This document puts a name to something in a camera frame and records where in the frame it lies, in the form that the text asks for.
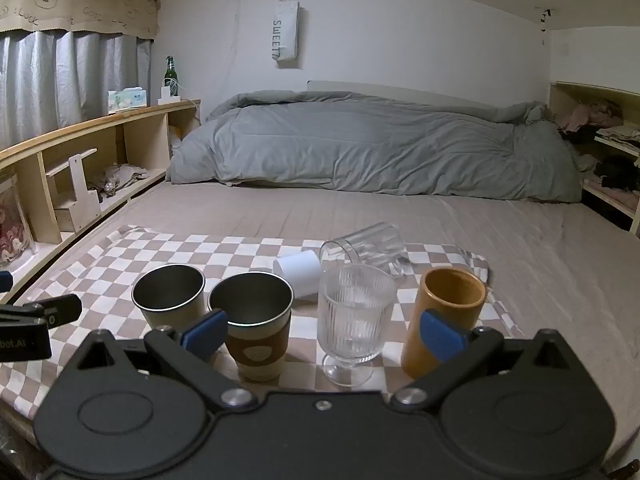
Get ribbed glass goblet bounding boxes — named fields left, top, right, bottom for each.
left=317, top=263, right=398, bottom=388

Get white hanging bag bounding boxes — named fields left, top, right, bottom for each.
left=272, top=0, right=301, bottom=69

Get tissue pack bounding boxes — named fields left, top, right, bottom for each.
left=107, top=87, right=149, bottom=114

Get white paper cup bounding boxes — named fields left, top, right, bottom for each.
left=272, top=251, right=322, bottom=300

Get plain steel cup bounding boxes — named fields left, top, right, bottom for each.
left=131, top=263, right=207, bottom=332

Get grey duvet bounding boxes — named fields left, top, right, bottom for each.
left=164, top=90, right=587, bottom=204

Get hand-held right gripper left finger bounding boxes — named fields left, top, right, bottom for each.
left=65, top=308, right=259, bottom=411

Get long wooden shelf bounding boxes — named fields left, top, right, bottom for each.
left=0, top=98, right=202, bottom=302

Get checkered cloth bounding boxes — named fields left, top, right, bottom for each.
left=0, top=224, right=527, bottom=413

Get floral clear jar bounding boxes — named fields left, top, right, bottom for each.
left=0, top=169, right=36, bottom=267

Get crumpled beige cloth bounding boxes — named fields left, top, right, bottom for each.
left=87, top=162, right=151, bottom=197

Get wooden clothes shelf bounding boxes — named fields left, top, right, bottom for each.
left=547, top=80, right=640, bottom=237

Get beige valance with drawings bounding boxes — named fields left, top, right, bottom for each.
left=0, top=0, right=162, bottom=41

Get green glass bottle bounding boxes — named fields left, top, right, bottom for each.
left=163, top=55, right=180, bottom=97

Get beige bed sheet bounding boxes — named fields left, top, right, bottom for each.
left=30, top=180, right=640, bottom=461

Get black clothes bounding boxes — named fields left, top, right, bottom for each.
left=591, top=154, right=640, bottom=190

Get folded beige clothes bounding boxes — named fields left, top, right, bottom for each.
left=594, top=125, right=640, bottom=150

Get steel cup with brown sleeve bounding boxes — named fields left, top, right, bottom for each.
left=207, top=272, right=295, bottom=382

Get orange wooden cup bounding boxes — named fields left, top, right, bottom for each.
left=399, top=266, right=489, bottom=380

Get pink crumpled clothes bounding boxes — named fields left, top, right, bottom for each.
left=554, top=99, right=624, bottom=134

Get grey curtain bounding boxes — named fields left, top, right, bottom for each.
left=0, top=29, right=154, bottom=152

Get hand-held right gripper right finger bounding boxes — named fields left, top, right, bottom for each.
left=390, top=309, right=584, bottom=411

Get small wooden stand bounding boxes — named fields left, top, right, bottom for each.
left=44, top=148, right=104, bottom=234

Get clear glass tumbler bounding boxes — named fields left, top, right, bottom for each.
left=319, top=221, right=406, bottom=278

